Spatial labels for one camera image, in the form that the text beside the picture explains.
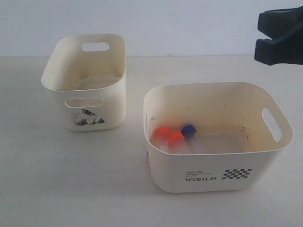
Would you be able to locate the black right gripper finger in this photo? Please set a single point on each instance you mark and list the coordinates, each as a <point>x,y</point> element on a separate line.
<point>287,49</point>
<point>273,23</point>

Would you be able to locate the blue-capped clear tube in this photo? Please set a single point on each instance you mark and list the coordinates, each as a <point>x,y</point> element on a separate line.
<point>194,141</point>

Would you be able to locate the large cream WORLD bin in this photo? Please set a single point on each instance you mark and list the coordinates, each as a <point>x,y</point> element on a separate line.
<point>240,122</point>

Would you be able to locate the small cream plastic bin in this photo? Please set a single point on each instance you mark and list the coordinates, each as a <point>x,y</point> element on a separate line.
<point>86,82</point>

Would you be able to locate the orange-capped clear tube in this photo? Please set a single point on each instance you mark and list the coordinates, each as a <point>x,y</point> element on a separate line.
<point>161,138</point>
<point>177,141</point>

